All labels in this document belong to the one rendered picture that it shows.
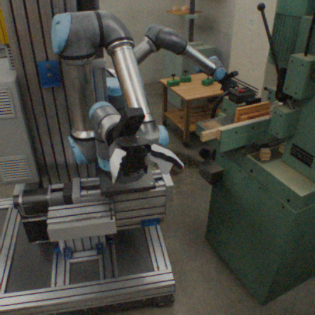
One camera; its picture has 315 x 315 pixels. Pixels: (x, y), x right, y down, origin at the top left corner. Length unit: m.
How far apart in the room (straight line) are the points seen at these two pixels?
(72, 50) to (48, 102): 0.35
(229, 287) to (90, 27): 1.56
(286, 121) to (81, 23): 0.86
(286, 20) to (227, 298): 1.45
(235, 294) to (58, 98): 1.41
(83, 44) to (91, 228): 0.68
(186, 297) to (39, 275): 0.82
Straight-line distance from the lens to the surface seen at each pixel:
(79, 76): 1.05
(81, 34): 1.01
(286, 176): 1.45
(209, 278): 1.98
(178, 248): 2.10
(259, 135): 1.56
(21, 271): 1.87
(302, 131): 1.41
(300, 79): 1.27
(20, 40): 1.25
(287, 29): 1.46
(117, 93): 1.63
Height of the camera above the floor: 1.60
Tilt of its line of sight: 33 degrees down
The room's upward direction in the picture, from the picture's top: straight up
